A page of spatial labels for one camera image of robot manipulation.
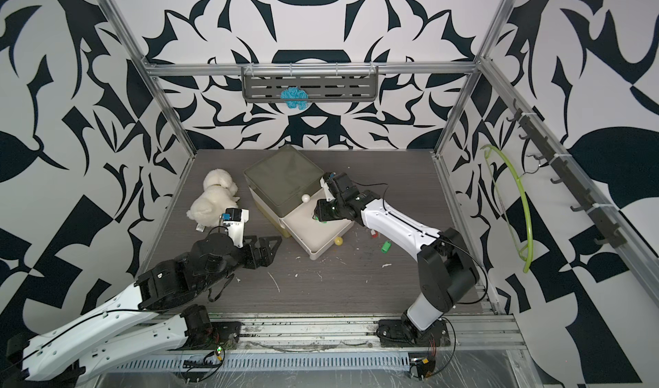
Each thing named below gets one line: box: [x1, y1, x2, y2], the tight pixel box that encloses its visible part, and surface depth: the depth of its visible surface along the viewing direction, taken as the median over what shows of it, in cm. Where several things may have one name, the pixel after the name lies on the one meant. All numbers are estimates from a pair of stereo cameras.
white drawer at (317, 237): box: [278, 188, 355, 261], surface depth 89 cm
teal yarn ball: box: [279, 85, 309, 111], surface depth 93 cm
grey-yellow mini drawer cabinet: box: [243, 145, 324, 239], surface depth 87 cm
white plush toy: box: [186, 168, 241, 228], surface depth 94 cm
